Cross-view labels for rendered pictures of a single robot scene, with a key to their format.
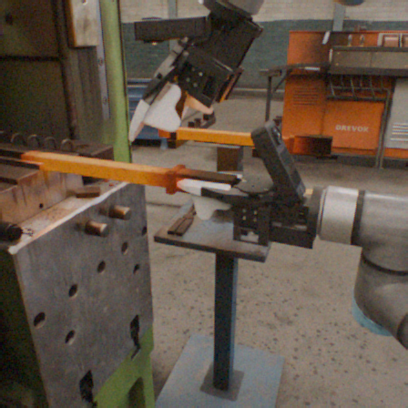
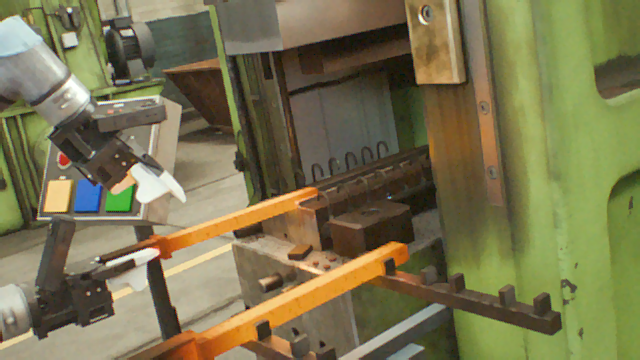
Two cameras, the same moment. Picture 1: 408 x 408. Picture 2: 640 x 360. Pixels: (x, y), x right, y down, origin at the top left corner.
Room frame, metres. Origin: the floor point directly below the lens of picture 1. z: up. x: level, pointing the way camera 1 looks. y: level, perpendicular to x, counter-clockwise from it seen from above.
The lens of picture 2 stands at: (1.39, -0.74, 1.34)
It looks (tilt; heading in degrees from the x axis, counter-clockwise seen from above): 14 degrees down; 123
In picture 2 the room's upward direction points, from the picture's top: 10 degrees counter-clockwise
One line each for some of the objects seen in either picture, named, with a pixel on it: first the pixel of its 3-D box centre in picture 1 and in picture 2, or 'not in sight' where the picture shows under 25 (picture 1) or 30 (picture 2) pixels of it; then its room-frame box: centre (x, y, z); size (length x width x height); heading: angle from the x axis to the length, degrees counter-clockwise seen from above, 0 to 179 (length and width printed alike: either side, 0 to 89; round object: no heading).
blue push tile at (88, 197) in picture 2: not in sight; (90, 195); (0.09, 0.30, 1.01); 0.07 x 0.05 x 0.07; 2
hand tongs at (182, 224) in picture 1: (209, 192); not in sight; (1.16, -0.02, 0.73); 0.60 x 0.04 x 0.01; 161
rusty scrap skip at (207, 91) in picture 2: not in sight; (251, 93); (-3.79, 6.03, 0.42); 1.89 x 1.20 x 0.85; 163
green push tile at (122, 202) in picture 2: not in sight; (121, 195); (0.19, 0.31, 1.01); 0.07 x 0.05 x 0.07; 2
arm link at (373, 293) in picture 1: (392, 296); not in sight; (0.41, -0.26, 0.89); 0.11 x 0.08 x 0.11; 14
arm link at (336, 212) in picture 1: (335, 213); (10, 312); (0.46, -0.18, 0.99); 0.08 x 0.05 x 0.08; 157
